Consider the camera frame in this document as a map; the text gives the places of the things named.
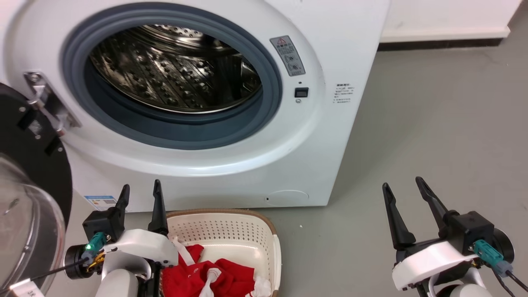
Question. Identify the teal left gripper connector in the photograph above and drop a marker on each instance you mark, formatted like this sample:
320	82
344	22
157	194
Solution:
97	241

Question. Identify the teal gripper connector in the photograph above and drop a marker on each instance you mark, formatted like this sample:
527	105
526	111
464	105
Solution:
97	241
489	253

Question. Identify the washing machine door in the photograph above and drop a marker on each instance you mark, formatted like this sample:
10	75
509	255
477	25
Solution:
33	165

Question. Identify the red and white garment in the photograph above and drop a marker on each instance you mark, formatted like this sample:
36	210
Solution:
231	276

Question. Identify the grey warning sticker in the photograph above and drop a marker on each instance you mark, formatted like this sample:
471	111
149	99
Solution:
288	55

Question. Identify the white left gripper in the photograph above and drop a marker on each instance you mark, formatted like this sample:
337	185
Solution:
144	245

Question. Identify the white and black wall baseboard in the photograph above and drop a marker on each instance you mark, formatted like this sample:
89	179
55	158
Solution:
445	39

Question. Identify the blue energy label sticker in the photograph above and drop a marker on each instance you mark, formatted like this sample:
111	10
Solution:
101	203

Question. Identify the white printed text label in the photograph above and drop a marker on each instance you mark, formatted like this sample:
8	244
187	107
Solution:
344	93

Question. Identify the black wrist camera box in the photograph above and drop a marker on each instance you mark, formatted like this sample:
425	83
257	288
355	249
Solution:
103	225
470	231

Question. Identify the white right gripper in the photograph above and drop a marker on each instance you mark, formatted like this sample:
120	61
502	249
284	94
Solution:
429	260

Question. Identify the white front-load washing machine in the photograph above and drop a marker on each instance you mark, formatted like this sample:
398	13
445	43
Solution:
330	144

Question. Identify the cream perforated laundry basket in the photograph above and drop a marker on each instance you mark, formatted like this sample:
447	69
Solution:
231	235

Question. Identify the grey rubber door gasket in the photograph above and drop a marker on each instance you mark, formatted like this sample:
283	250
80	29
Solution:
173	136

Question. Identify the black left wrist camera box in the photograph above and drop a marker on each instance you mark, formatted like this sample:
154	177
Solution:
103	225

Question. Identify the black door latch socket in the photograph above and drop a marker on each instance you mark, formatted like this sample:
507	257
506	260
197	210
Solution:
301	92

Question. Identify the round white filter cover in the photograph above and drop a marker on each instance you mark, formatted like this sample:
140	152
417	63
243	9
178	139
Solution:
287	198

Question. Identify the metal door hinge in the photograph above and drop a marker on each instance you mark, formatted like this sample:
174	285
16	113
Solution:
45	99

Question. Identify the stainless steel washing machine drum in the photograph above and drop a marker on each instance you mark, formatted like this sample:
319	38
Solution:
165	74

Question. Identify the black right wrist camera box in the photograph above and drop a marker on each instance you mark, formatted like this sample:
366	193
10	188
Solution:
470	231

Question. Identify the teal right gripper connector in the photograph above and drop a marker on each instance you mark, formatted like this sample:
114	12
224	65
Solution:
489	253

